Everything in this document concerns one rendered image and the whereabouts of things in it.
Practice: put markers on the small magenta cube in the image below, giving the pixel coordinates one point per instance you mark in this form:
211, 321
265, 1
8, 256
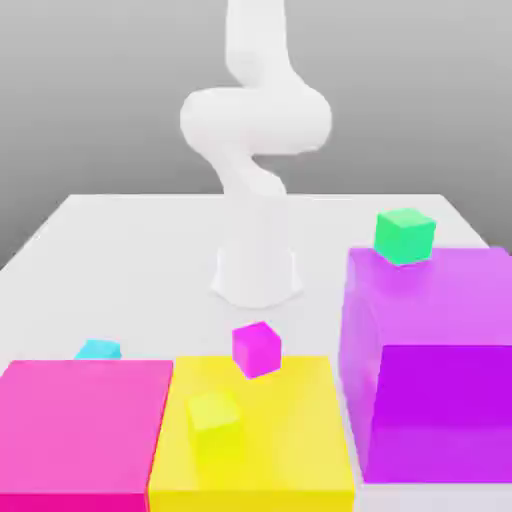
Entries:
256, 352

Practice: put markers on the large purple box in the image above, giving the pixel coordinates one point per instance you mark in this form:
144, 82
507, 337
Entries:
432, 360

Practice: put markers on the small cyan cube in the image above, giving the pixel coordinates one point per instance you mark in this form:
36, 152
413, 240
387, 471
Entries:
100, 350

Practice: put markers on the large pink box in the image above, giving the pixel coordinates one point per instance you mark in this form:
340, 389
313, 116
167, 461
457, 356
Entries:
80, 428

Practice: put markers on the large yellow box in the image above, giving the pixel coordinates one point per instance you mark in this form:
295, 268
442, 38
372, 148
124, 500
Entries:
280, 440

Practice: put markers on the small green cube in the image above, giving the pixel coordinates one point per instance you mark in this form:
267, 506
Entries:
404, 236

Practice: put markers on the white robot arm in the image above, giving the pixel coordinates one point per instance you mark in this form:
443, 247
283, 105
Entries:
256, 120

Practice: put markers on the small yellow cube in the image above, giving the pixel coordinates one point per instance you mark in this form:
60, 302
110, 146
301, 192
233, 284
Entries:
214, 420

